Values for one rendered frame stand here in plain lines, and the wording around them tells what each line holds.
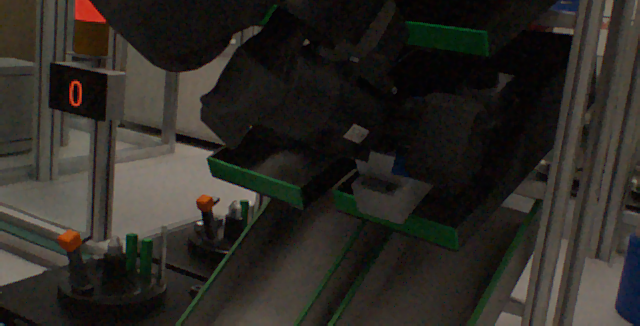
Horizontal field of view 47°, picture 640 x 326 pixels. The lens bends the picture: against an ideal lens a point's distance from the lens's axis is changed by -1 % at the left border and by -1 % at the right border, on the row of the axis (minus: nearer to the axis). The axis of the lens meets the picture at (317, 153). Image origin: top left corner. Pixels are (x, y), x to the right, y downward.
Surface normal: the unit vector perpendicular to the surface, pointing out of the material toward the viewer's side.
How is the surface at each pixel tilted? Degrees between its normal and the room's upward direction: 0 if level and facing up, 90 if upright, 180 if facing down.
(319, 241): 45
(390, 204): 121
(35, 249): 90
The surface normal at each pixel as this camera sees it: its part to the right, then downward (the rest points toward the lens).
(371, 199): -0.59, 0.58
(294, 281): -0.39, -0.62
